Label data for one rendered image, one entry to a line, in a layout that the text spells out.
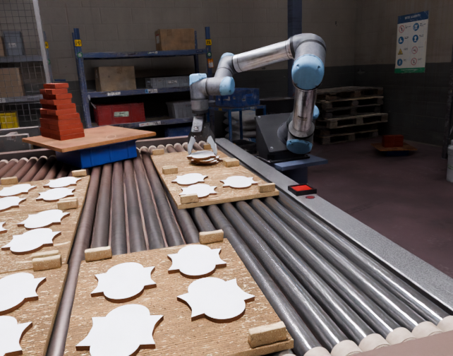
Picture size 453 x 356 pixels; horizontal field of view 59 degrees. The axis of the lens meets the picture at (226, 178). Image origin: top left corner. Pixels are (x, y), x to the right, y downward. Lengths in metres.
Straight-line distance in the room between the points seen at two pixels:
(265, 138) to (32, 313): 1.47
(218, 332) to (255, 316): 0.08
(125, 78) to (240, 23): 2.26
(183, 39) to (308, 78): 4.53
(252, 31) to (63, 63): 3.05
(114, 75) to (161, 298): 5.16
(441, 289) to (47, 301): 0.76
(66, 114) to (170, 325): 1.56
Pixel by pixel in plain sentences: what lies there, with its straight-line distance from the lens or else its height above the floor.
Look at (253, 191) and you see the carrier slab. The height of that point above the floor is 0.94.
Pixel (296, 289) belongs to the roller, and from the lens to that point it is 0.83.
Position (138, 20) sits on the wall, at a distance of 6.53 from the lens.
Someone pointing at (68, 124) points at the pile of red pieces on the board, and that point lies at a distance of 2.13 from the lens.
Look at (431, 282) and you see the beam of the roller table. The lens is 0.92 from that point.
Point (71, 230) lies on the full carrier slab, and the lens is 1.19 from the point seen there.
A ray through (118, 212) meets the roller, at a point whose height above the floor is 0.92.
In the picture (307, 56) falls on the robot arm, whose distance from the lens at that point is 1.54.
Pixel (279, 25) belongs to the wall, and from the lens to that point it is 7.37.
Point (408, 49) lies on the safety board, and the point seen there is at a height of 1.48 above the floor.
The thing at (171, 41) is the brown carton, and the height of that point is 1.72.
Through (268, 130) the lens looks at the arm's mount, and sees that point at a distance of 2.07.
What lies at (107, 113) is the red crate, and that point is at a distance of 5.76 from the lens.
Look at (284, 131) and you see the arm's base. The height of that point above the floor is 1.03.
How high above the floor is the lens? 1.35
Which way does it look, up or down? 16 degrees down
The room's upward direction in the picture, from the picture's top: 3 degrees counter-clockwise
